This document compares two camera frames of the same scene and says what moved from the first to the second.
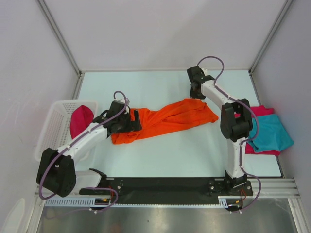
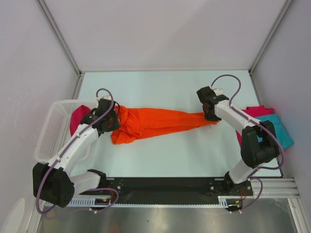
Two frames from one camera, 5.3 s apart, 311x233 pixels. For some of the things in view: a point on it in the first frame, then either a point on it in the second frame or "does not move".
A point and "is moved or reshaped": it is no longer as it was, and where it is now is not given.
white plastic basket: (56, 132) does not move
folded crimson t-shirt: (260, 110) does not move
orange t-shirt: (173, 117) is moved or reshaped
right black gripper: (194, 95) to (210, 118)
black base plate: (170, 190) does not move
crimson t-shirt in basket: (81, 118) does not move
